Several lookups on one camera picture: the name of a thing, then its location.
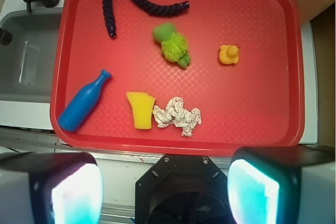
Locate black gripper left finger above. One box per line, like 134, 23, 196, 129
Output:
1, 152, 103, 223

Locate crumpled white paper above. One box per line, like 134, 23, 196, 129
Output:
152, 97, 202, 137

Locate blue plastic bottle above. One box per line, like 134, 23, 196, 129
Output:
58, 69, 111, 132

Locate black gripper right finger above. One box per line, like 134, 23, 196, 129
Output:
227, 146, 335, 223

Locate grey sink basin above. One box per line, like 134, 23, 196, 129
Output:
1, 8, 62, 103

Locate green fuzzy toy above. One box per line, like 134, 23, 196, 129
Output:
152, 22, 191, 69

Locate red plastic tray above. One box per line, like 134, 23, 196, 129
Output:
50, 0, 305, 157

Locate yellow rubber duck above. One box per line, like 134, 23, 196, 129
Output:
218, 45, 240, 65

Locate dark purple rope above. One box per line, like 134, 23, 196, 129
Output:
101, 0, 190, 39

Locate yellow sponge piece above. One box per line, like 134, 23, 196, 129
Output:
126, 91, 156, 130

